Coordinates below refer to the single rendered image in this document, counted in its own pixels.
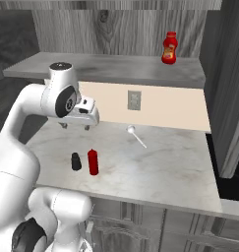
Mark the red sauce bottle yellow label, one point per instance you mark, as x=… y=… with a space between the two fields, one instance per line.
x=169 y=48

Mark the black hob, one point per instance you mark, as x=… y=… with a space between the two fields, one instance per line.
x=229 y=170

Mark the grey wooden wall cabinet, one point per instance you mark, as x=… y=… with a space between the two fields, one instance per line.
x=104 y=42

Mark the grey open cabinet door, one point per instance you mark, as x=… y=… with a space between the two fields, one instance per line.
x=225 y=88

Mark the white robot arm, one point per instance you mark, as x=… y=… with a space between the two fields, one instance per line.
x=12 y=183

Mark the grey wall socket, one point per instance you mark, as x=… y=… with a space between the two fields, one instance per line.
x=134 y=100

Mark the white ladle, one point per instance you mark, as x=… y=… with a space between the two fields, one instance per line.
x=136 y=135

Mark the grey base cabinets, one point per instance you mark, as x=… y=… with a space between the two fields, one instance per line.
x=157 y=226

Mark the red ketchup bottle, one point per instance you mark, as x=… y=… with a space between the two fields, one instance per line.
x=93 y=162

